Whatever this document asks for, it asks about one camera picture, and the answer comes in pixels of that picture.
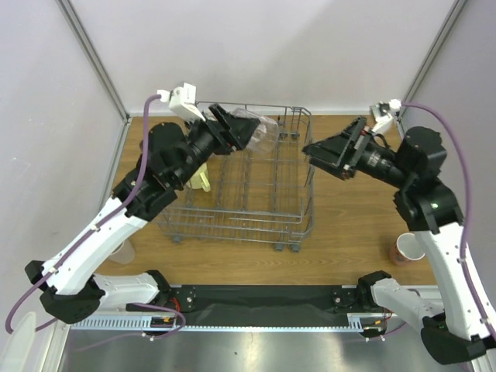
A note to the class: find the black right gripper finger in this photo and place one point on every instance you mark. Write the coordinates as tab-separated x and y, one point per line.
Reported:
334	149
329	169

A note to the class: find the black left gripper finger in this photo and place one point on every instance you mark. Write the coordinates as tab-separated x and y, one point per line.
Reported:
234	148
235	131

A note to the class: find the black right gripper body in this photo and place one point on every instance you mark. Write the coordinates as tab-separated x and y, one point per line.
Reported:
353	143

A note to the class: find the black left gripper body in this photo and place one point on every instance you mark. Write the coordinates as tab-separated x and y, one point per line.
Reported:
205	139

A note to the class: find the clear glass cup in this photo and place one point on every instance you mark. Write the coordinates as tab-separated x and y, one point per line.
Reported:
266	134

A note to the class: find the pale yellow mug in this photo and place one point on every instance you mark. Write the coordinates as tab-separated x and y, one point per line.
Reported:
199	180

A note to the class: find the pink patterned mug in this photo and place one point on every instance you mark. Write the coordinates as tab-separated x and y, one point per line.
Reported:
406	249

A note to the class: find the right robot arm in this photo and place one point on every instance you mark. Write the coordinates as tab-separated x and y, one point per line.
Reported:
452	332

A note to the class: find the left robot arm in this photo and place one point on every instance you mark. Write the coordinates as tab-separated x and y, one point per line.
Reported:
71	289

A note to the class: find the white plastic object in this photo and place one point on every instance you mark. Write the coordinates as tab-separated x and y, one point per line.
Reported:
19	345

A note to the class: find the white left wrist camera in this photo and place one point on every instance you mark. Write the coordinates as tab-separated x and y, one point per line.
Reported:
181	101

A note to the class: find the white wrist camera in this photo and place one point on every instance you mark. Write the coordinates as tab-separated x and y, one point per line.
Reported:
385	115
181	101

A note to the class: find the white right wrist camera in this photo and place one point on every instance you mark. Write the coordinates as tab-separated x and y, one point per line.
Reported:
385	115

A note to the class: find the grey wire dish rack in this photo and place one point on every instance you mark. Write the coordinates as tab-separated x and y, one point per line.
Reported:
263	196

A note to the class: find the black mounting base plate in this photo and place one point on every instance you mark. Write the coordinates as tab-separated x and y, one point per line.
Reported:
295	306

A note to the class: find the aluminium rail with cable duct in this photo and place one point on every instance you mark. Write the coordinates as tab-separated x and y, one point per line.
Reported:
159	320

